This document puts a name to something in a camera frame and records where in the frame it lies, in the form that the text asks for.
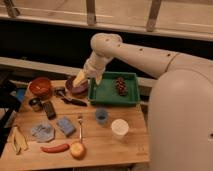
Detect black rectangular device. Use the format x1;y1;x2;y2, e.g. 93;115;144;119
43;101;56;120

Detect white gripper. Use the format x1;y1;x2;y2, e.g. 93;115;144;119
73;53;108;87

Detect green plastic tray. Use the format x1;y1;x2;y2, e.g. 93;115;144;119
88;72;140;106

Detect red chili pepper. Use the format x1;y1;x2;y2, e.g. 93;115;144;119
40;143;69;153

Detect small metal cup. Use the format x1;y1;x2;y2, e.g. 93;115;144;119
29;98;42;112

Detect metal fork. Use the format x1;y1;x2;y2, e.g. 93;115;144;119
78;115;83;143

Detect white paper cup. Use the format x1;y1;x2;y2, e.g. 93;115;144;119
111;119;129;139

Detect black dish brush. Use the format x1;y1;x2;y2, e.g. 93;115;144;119
54;87;87;106

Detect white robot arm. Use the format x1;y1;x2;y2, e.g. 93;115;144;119
74;33;213;171

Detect dark side furniture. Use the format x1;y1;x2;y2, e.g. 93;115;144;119
0;69;21;147

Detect blue plastic cup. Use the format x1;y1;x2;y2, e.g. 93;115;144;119
95;108;108;125

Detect light blue cloth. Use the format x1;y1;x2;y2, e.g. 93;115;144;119
30;122;55;143

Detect blue sponge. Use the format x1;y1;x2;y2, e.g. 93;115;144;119
57;117;76;137

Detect dark red grapes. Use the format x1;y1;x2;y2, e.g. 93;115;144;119
115;77;128;96

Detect purple bowl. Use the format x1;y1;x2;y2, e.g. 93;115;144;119
65;76;88;95

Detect orange bowl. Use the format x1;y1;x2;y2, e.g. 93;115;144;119
29;77;52;97

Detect blue object left edge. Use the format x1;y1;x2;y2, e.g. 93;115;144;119
15;88;26;102

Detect red yellow apple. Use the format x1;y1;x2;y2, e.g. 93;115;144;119
70;141;86;160

